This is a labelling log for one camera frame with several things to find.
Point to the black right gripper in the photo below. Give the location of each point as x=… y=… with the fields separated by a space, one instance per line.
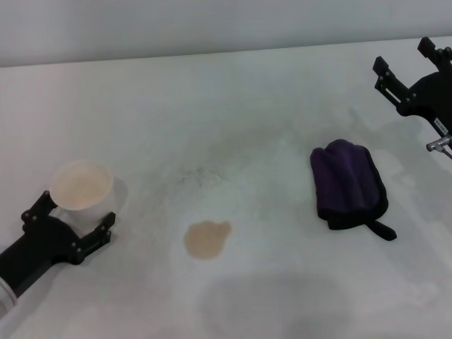
x=432 y=95

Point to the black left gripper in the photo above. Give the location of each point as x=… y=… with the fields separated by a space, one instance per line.
x=39 y=247

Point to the white paper cup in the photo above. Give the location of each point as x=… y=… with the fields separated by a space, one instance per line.
x=83 y=189

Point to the purple rag with black trim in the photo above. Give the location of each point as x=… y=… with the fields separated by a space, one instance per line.
x=347 y=183

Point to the brown water stain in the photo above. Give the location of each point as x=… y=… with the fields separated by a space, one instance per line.
x=206 y=240

